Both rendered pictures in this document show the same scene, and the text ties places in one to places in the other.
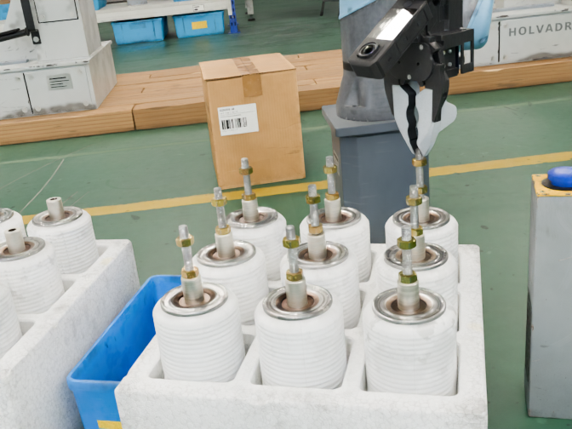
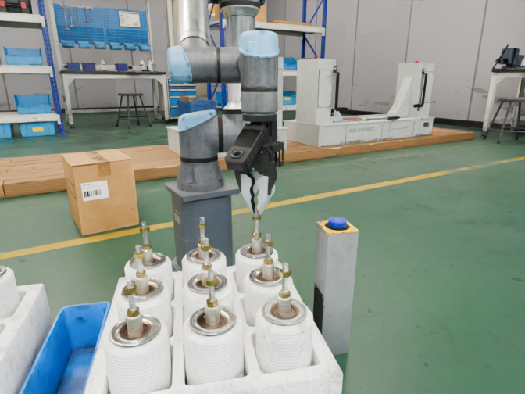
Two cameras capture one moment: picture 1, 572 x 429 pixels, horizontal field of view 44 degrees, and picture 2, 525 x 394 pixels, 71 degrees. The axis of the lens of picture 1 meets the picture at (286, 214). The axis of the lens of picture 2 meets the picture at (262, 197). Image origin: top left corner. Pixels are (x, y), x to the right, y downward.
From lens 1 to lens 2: 0.24 m
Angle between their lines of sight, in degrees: 26
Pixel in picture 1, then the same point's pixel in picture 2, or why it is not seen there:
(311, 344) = (230, 349)
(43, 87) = not seen: outside the picture
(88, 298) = (19, 336)
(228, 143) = (88, 205)
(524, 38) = not seen: hidden behind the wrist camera
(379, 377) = (272, 361)
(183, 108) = (42, 182)
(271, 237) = (165, 273)
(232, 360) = (166, 370)
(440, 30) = (268, 142)
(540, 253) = (329, 265)
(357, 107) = (192, 184)
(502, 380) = not seen: hidden behind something
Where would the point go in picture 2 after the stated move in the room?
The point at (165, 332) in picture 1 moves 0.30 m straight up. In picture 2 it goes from (119, 361) to (89, 153)
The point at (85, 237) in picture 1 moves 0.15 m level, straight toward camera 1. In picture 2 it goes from (11, 288) to (31, 320)
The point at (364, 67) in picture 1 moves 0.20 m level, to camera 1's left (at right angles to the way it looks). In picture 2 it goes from (237, 164) to (122, 176)
